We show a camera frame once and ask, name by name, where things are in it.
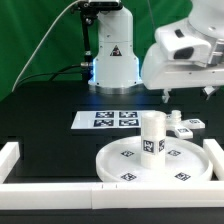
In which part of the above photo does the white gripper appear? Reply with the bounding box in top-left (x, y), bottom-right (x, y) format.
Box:
top-left (141, 18), bottom-right (224, 103)

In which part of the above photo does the white cross table base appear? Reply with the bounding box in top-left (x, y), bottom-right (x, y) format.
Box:
top-left (166, 110), bottom-right (205, 139)

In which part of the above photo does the white round table top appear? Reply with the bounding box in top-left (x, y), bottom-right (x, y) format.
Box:
top-left (96, 136), bottom-right (213, 183)

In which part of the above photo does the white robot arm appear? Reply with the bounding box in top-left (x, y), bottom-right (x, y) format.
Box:
top-left (87, 0), bottom-right (224, 100)

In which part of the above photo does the white right fence bar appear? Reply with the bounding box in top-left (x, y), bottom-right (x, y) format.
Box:
top-left (203, 139), bottom-right (224, 181)

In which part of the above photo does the white marker sheet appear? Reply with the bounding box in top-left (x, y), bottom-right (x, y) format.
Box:
top-left (71, 110), bottom-right (145, 130)

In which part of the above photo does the white left fence bar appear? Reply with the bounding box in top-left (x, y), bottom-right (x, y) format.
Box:
top-left (0, 142), bottom-right (20, 184)

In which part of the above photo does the black cable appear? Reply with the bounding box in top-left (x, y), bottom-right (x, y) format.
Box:
top-left (14, 64), bottom-right (91, 88)

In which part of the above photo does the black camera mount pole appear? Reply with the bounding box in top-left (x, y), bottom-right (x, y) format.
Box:
top-left (71, 0), bottom-right (123, 82)

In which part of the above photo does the white cable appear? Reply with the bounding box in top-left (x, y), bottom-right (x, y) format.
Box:
top-left (11, 0), bottom-right (84, 93)

